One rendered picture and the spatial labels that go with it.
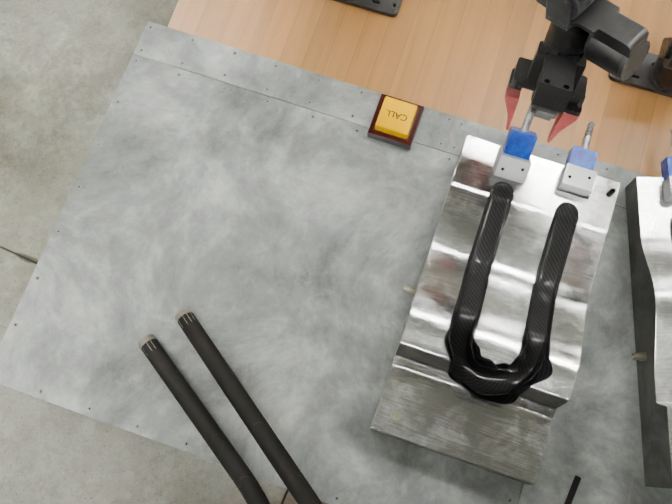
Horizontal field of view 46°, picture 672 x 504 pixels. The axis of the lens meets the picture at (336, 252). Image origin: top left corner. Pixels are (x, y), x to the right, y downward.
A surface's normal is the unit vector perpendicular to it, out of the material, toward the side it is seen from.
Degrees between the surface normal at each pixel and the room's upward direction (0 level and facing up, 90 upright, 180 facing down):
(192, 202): 0
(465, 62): 0
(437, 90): 0
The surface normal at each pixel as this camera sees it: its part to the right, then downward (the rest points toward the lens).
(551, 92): -0.29, 0.66
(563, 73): 0.15, -0.68
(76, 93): -0.01, -0.25
